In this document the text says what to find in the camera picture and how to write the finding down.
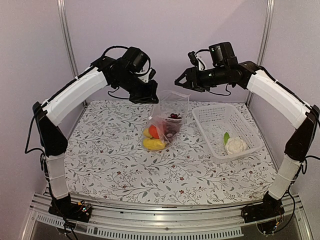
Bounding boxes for clear zip top bag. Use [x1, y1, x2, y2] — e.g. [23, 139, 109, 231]
[142, 90, 190, 151]

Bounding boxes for white perforated plastic basket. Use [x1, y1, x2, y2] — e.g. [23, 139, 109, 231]
[192, 103, 263, 164]

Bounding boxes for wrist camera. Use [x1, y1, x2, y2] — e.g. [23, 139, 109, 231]
[187, 51, 207, 71]
[122, 46, 156, 83]

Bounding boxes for aluminium corner post left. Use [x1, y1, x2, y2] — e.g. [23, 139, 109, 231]
[56, 0, 88, 107]

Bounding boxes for aluminium front rail frame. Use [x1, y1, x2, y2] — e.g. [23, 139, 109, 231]
[21, 193, 314, 240]

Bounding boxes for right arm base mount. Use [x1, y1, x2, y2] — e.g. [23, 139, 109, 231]
[241, 200, 285, 235]

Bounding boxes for orange toy pumpkin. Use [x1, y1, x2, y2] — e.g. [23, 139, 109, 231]
[148, 125, 160, 139]

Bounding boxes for white toy cauliflower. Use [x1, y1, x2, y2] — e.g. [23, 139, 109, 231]
[223, 132, 247, 155]

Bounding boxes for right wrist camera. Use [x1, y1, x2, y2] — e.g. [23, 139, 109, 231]
[187, 51, 207, 71]

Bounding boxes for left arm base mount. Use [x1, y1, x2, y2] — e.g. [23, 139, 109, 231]
[48, 195, 92, 223]

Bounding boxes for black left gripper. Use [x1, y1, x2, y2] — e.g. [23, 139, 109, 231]
[114, 71, 159, 104]

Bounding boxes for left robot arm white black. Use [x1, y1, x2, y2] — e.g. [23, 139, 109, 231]
[32, 52, 159, 217]

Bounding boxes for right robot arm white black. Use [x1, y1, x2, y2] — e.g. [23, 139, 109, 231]
[174, 61, 320, 223]

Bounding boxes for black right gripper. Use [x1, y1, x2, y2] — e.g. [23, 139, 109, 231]
[174, 65, 228, 92]

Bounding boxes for aluminium corner post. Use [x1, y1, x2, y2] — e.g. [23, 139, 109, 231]
[56, 0, 88, 107]
[246, 0, 275, 106]

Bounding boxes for dark red toy grapes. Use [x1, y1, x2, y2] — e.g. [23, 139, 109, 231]
[162, 113, 183, 143]

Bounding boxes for floral patterned tablecloth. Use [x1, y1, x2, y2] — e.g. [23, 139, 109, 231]
[64, 100, 276, 205]

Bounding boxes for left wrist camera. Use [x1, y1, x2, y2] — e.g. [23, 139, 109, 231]
[122, 46, 156, 83]

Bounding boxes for aluminium corner post right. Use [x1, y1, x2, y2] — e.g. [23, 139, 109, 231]
[246, 0, 275, 106]

